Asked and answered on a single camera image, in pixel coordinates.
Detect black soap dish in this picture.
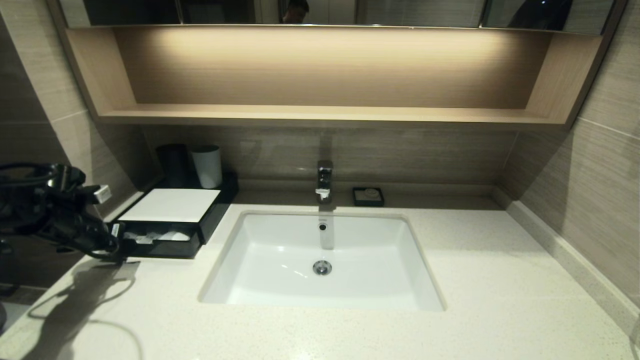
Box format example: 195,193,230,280
352,187,385,208

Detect white cup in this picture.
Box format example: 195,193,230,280
191,145,224,190

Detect chrome faucet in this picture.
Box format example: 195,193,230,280
315,160,335,206

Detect white sink basin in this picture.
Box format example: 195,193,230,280
198,210,447,313

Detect black cup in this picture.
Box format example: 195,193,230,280
156,144,193,190

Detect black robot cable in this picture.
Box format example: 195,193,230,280
0,162,121,261

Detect wooden wall shelf niche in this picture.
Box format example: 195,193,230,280
45,22,626,132

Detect black box with white top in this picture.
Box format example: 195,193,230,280
115,172,240,246

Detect mirror cabinet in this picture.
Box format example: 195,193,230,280
55,0,616,34

